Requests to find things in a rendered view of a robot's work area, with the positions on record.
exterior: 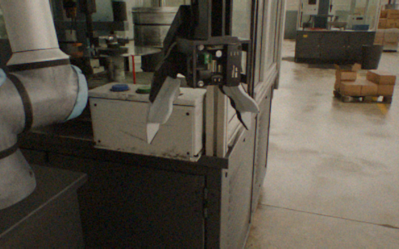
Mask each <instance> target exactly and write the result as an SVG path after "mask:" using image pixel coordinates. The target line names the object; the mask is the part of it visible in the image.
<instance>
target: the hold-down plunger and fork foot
mask: <svg viewBox="0 0 399 249"><path fill-rule="evenodd" d="M85 17H86V29H87V32H86V38H89V41H90V48H91V47H92V44H94V48H98V47H100V45H99V38H98V31H93V25H92V15H91V14H86V15H85Z"/></svg>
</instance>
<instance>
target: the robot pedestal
mask: <svg viewBox="0 0 399 249"><path fill-rule="evenodd" d="M29 166H30V168H31V170H32V171H33V173H34V177H35V181H36V186H35V189H34V190H33V191H32V192H31V193H30V194H29V196H28V197H26V198H25V199H23V200H22V201H19V202H18V203H16V204H13V205H11V206H9V207H6V208H3V209H1V210H0V249H85V247H84V237H83V232H82V223H81V218H80V208H78V199H77V188H78V187H81V186H82V185H83V184H84V183H86V182H87V181H88V177H87V174H86V173H79V172H75V171H68V170H63V169H56V168H51V167H44V166H43V165H35V164H31V163H29Z"/></svg>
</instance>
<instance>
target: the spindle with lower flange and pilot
mask: <svg viewBox="0 0 399 249"><path fill-rule="evenodd" d="M106 65H107V79H110V80H121V79H124V78H125V68H124V59H123V57H106Z"/></svg>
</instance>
